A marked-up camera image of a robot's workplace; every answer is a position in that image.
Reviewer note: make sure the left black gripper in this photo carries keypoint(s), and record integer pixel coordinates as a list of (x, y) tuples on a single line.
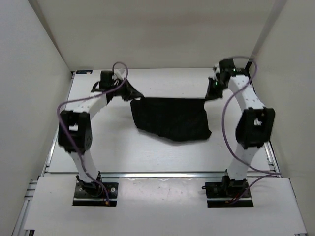
[(130, 93)]

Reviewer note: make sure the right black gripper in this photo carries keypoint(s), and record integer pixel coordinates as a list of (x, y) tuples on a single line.
[(211, 94)]

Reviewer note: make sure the black skirt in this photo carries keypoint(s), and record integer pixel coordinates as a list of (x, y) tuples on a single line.
[(176, 119)]

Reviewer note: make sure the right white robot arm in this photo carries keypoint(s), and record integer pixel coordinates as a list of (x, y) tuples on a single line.
[(254, 127)]

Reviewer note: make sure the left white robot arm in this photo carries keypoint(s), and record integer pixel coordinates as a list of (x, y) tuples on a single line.
[(75, 128)]

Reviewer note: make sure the left blue corner label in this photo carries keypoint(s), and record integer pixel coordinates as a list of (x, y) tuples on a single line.
[(84, 71)]

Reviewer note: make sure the white front cover panel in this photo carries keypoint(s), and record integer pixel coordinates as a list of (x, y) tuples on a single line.
[(163, 207)]

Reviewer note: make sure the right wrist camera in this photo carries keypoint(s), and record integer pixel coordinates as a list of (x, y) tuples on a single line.
[(226, 65)]

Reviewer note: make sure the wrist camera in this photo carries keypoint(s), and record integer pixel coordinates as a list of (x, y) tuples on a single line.
[(226, 65), (106, 80)]

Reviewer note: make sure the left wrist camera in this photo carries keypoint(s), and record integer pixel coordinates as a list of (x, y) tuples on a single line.
[(106, 80)]

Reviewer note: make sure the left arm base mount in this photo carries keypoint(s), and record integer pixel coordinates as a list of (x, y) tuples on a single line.
[(91, 194)]

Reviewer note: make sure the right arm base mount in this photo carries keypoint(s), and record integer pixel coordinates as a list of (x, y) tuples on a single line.
[(228, 195)]

